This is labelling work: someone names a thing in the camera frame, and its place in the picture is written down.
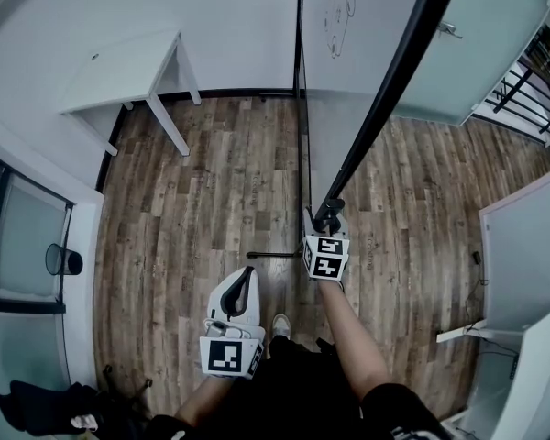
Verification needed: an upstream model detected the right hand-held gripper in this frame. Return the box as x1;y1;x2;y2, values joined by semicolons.
302;206;352;292

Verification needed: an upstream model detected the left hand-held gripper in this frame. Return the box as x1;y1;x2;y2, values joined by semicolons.
198;266;268;380

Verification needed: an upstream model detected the black framed whiteboard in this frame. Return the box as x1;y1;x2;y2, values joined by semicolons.
246;0;464;261

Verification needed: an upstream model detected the person's left forearm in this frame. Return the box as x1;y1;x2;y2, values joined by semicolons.
172;373;234;430

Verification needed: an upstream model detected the person's right forearm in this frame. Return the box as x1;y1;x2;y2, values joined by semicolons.
317;279;391;401

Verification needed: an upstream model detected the person's white shoe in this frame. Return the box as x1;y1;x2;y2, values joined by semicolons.
271;313;292;340

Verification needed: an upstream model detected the person's black clothing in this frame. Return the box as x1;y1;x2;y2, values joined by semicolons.
145;335;453;440

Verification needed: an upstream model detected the black mesh trash bin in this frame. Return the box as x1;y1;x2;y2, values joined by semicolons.
44;242;84;277

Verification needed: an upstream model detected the black office chair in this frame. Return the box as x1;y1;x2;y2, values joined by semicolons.
0;363;155;440

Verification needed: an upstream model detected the black metal railing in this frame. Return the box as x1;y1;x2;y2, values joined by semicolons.
482;63;550;149

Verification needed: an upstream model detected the black framed window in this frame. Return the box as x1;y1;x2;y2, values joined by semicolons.
0;147;77;315

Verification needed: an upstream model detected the frosted glass door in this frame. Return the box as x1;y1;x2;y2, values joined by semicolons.
390;0;550;127

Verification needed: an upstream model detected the white standing desk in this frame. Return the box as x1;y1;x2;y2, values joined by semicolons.
435;299;550;440

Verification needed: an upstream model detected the small white table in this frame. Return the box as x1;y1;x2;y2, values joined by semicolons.
58;28;204;159

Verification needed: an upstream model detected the black floor cable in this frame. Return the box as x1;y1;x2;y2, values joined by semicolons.
466;263;490;330

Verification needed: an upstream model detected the metal door handle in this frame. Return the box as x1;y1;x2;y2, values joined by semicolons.
438;21;465;41

